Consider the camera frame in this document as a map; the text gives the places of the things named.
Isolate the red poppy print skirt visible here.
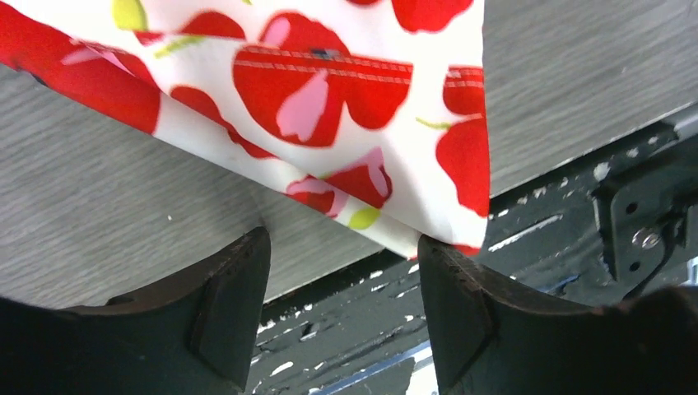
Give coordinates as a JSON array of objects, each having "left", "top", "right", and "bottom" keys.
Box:
[{"left": 1, "top": 1, "right": 490, "bottom": 258}]

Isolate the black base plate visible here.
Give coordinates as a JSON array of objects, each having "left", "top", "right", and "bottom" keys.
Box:
[{"left": 248, "top": 122, "right": 697, "bottom": 394}]

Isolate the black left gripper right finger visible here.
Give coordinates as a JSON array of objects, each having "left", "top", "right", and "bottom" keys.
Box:
[{"left": 418, "top": 236, "right": 697, "bottom": 394}]

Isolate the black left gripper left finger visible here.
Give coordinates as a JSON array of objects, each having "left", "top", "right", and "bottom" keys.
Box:
[{"left": 1, "top": 227, "right": 272, "bottom": 394}]

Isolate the aluminium rail frame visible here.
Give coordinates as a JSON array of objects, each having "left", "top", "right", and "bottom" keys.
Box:
[{"left": 403, "top": 103, "right": 698, "bottom": 395}]

